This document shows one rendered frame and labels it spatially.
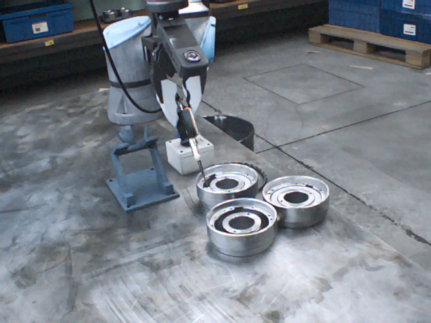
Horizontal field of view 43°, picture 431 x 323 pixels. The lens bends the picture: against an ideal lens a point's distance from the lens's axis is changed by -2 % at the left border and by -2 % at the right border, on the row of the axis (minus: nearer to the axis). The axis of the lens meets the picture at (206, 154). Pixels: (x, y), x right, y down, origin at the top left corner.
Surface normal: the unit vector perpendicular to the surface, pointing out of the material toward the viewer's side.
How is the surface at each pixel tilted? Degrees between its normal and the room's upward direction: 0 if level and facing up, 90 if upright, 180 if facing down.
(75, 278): 0
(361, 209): 0
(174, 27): 31
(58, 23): 90
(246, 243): 90
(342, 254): 0
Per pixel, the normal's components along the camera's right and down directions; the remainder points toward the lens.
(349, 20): -0.82, 0.32
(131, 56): 0.00, 0.43
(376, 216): -0.09, -0.90
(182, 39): 0.18, -0.60
